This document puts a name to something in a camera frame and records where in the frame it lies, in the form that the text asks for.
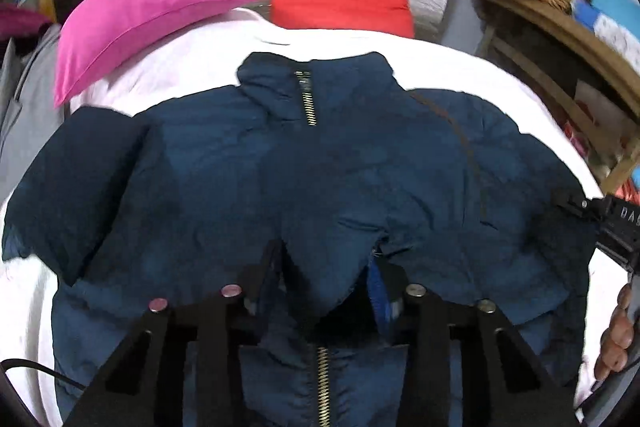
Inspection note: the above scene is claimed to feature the magenta pillow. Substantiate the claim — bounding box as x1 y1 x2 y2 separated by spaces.
53 0 260 107

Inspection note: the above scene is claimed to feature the navy blue puffer jacket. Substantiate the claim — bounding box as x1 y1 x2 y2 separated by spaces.
2 53 594 426

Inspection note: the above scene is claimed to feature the black cable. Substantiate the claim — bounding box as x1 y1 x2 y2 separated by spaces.
0 357 89 393

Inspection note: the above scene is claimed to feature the purple fleece garment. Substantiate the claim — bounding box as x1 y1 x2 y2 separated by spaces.
0 3 52 42

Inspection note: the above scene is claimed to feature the blue fashion box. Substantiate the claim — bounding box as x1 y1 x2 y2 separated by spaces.
591 0 640 37

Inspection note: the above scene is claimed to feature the grey coat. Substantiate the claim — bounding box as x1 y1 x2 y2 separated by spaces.
1 25 65 198

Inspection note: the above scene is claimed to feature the wooden bench table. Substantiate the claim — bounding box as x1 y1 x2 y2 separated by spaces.
473 0 639 194

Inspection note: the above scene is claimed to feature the white patterned tissue pack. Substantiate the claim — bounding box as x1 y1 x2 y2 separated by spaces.
570 0 639 68

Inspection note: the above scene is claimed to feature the white pink fleece blanket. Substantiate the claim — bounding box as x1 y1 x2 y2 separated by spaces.
1 9 602 426

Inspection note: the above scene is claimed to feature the person right hand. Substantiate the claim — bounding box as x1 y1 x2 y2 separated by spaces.
593 284 634 383

